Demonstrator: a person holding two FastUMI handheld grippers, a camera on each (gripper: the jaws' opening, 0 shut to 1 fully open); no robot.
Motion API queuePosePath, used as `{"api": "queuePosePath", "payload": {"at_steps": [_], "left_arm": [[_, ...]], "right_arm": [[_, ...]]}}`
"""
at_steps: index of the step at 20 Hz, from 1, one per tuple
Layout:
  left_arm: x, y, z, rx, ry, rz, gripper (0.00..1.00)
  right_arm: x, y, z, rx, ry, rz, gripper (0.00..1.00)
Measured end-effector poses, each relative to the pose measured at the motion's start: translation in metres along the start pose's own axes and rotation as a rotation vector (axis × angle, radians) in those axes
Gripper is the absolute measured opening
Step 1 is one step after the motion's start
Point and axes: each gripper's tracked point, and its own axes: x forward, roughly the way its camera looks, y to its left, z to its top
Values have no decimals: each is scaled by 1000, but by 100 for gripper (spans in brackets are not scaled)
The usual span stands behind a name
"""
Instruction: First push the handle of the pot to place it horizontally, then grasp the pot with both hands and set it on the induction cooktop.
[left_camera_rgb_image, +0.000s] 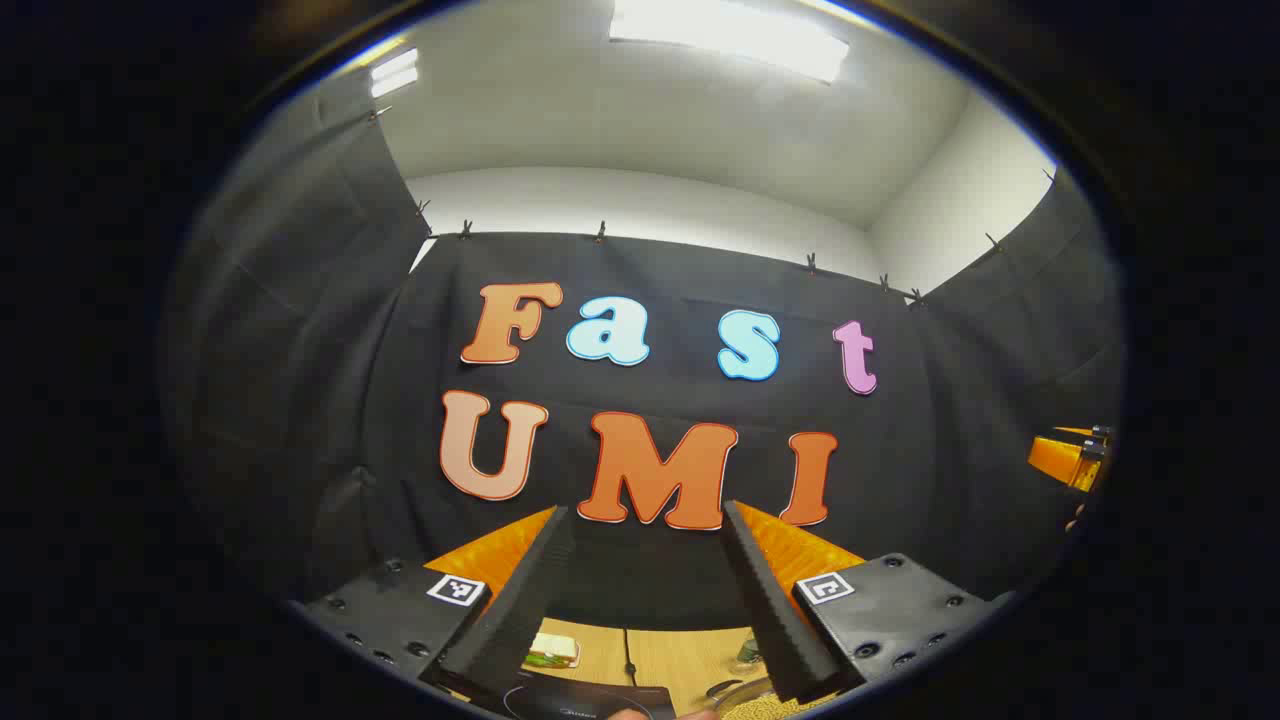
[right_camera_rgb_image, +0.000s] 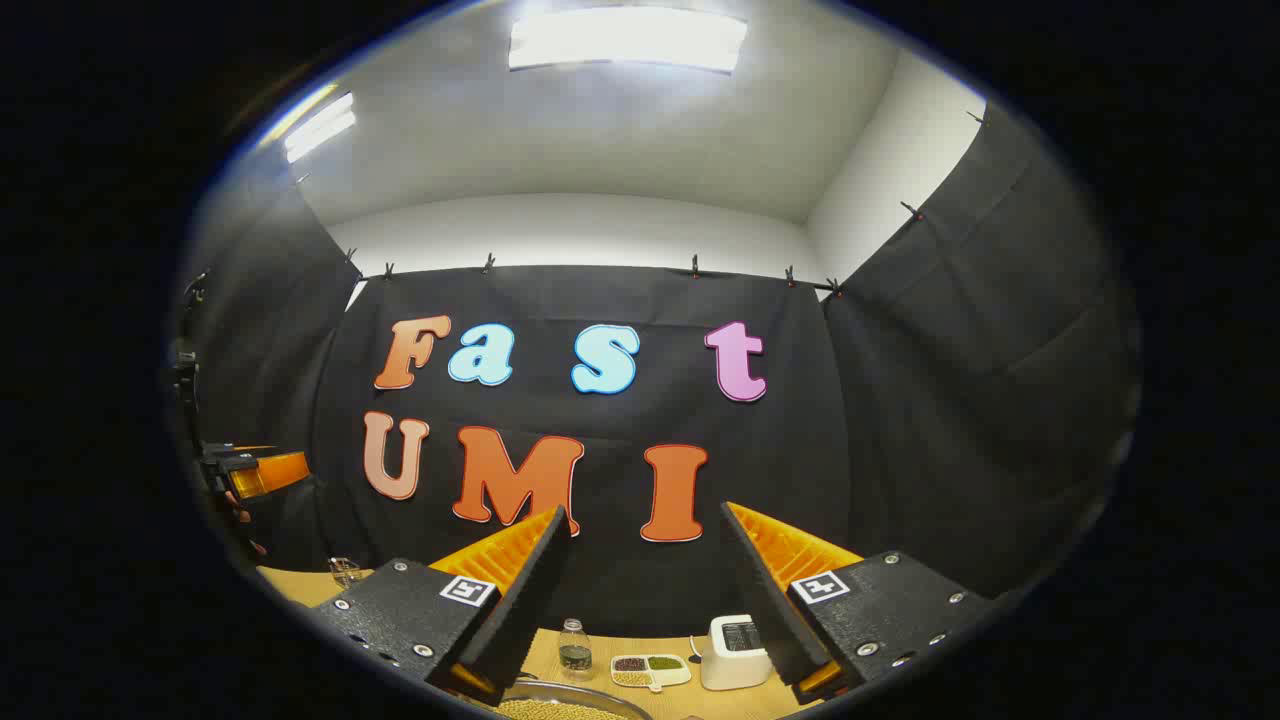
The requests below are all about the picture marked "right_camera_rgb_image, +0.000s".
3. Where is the black backdrop cloth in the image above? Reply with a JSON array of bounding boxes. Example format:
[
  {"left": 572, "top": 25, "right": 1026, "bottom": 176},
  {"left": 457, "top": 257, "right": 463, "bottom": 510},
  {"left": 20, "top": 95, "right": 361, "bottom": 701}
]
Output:
[{"left": 180, "top": 100, "right": 1141, "bottom": 641}]

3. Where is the ceiling light panel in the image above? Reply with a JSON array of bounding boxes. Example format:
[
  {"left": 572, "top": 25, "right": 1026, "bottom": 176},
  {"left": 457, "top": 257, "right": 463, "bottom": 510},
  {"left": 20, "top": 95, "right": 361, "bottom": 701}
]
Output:
[
  {"left": 283, "top": 92, "right": 358, "bottom": 164},
  {"left": 508, "top": 6, "right": 749, "bottom": 74}
]

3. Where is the pile of soybeans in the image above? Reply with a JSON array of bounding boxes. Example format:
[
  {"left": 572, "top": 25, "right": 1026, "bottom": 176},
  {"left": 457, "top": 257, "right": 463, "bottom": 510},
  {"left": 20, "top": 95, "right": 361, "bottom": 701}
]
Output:
[{"left": 497, "top": 698, "right": 626, "bottom": 720}]

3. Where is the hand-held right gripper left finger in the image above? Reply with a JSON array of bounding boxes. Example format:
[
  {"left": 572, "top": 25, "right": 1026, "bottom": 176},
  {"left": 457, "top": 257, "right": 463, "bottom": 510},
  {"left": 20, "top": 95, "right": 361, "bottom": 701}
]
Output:
[{"left": 315, "top": 505, "right": 571, "bottom": 709}]

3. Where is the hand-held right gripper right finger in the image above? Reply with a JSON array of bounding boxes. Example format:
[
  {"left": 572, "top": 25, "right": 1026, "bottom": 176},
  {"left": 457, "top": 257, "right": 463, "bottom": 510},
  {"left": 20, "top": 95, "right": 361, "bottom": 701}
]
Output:
[{"left": 720, "top": 500, "right": 993, "bottom": 706}]

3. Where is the clear plastic water bottle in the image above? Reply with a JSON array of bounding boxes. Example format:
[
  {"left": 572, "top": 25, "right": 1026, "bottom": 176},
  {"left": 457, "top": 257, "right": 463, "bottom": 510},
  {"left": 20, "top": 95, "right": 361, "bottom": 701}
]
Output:
[{"left": 558, "top": 618, "right": 594, "bottom": 683}]

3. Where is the white divided bean tray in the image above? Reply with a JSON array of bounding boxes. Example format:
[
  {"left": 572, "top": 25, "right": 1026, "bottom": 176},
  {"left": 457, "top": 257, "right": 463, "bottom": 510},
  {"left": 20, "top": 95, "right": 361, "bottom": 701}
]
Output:
[{"left": 610, "top": 654, "right": 693, "bottom": 693}]

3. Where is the white countertop appliance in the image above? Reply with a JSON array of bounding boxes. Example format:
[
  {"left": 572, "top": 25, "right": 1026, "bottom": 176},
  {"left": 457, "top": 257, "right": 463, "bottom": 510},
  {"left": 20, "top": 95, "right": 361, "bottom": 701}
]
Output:
[{"left": 699, "top": 614, "right": 774, "bottom": 692}]

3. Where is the stainless steel pot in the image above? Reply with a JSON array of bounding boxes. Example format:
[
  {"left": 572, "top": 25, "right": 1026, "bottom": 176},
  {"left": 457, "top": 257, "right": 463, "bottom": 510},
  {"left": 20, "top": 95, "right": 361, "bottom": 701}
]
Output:
[{"left": 500, "top": 678, "right": 656, "bottom": 720}]

